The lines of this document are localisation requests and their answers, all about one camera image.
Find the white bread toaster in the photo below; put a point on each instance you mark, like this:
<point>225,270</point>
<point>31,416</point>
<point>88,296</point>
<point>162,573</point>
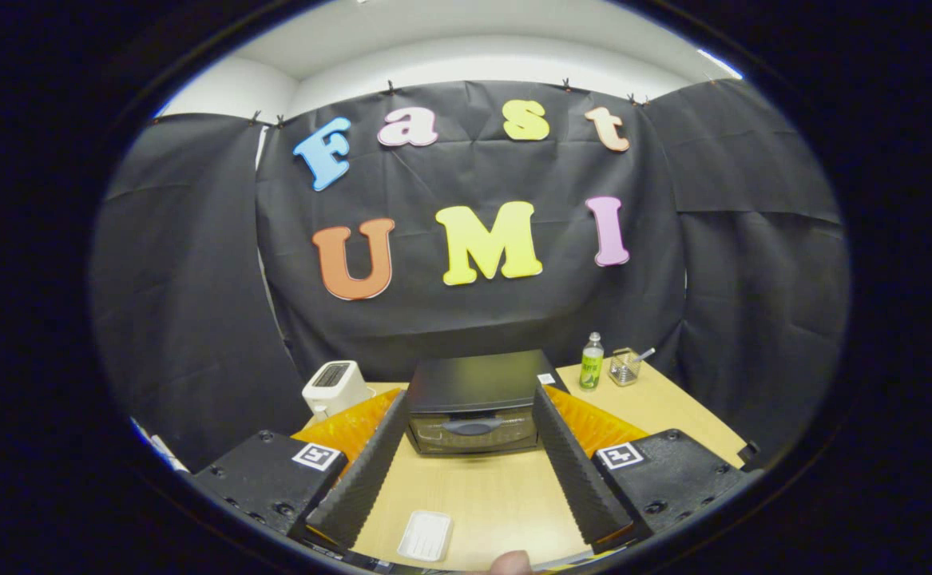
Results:
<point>338,387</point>

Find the metal spoon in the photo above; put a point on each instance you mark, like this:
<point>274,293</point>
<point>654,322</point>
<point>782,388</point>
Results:
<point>644,353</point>

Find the white plastic tray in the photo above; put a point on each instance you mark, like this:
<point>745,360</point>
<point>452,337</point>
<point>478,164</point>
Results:
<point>426,535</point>

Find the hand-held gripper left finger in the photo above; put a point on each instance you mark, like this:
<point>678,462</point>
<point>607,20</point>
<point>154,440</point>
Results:
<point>362,479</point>

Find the green label bottle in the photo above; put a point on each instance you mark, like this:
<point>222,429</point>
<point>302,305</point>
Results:
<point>591,367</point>

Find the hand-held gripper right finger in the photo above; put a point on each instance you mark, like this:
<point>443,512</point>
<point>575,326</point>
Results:
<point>577,479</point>

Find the black toaster oven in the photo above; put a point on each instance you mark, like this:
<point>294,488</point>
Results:
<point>473,379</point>

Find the black backdrop cloth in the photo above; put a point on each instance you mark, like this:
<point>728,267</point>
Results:
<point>473,319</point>

